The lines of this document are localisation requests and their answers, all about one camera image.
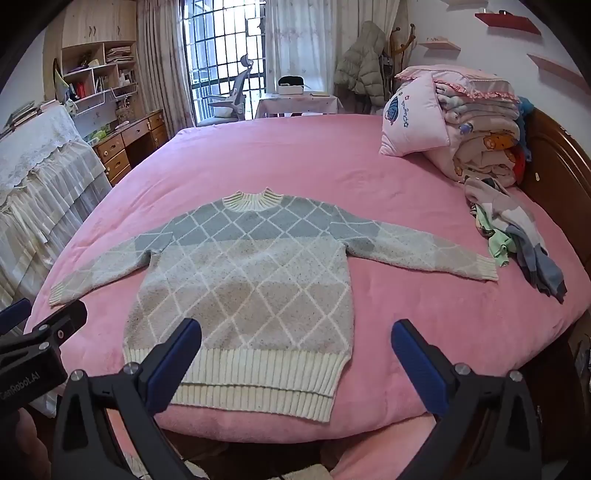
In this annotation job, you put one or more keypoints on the wooden shelf unit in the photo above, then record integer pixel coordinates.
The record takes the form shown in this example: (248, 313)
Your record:
(99, 74)

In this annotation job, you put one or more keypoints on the lace covered piano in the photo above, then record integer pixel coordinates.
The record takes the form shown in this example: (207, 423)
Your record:
(41, 175)

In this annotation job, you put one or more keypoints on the light green garment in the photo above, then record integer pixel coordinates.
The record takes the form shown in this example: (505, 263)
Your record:
(496, 244)

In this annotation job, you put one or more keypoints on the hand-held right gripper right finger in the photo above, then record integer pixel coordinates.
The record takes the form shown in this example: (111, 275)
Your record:
(418, 364)

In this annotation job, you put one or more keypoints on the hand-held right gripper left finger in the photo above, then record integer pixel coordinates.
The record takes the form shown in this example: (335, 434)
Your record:
(173, 364)

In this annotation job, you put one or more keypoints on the white sheer curtain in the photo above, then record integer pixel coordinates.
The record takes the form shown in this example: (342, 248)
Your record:
(300, 37)

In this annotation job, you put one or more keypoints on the light wooden wardrobe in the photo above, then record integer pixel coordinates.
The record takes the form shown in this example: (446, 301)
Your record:
(97, 21)

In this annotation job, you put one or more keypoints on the olive down jacket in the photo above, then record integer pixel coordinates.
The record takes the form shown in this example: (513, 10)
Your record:
(362, 64)

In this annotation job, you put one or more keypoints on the window with metal grille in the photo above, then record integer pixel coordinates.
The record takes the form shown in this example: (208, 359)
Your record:
(221, 46)

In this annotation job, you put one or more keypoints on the cartoon printed folded blanket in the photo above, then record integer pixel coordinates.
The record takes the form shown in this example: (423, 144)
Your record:
(485, 143)

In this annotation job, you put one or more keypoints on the wooden coat rack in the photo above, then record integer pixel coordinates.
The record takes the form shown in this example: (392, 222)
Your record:
(401, 50)

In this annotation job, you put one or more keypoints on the wooden desk with drawers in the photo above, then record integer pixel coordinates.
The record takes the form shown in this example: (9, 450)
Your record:
(134, 143)

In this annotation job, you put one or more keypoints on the small pale wall shelf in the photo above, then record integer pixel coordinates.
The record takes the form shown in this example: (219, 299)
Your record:
(441, 45)

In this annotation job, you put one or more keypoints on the grey office chair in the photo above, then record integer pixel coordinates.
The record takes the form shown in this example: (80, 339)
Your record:
(235, 92)

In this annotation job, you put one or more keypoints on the small table with pink cloth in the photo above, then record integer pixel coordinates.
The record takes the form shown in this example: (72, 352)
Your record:
(300, 105)

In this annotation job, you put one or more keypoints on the pink bed blanket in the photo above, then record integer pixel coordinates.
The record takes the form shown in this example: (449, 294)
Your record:
(277, 152)

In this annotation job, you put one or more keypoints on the brown wooden headboard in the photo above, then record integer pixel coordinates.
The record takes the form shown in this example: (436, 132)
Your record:
(558, 166)

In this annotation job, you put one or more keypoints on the beige curtain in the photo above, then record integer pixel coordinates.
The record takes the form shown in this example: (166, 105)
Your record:
(161, 60)

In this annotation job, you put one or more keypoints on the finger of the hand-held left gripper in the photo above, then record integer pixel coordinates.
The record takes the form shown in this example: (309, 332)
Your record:
(64, 323)
(14, 316)

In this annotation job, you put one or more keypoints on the long pale wall shelf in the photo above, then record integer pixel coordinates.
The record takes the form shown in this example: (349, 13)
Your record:
(558, 69)

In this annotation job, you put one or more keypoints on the pink embroidered pillow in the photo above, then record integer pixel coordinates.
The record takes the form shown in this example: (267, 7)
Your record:
(411, 120)

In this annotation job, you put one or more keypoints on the person's left hand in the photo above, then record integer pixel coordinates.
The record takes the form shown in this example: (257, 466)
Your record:
(21, 443)

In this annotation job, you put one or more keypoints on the white box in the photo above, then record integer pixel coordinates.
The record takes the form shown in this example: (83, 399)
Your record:
(292, 87)

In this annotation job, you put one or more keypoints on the blue plush toy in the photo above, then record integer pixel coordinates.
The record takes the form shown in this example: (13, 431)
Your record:
(526, 115)

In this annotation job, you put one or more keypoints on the red wall shelf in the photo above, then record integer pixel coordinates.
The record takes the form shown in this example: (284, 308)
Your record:
(508, 22)

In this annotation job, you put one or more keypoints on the grey diamond pattern knit sweater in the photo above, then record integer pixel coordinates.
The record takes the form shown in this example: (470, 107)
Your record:
(240, 277)

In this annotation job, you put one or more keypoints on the row of books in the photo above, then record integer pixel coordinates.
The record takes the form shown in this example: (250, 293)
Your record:
(23, 115)

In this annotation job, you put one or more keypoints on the pink ruffled quilt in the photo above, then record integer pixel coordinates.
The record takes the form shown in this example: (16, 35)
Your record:
(471, 81)

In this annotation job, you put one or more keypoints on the pile of crumpled clothes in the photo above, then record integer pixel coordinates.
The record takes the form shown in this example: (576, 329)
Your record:
(521, 221)

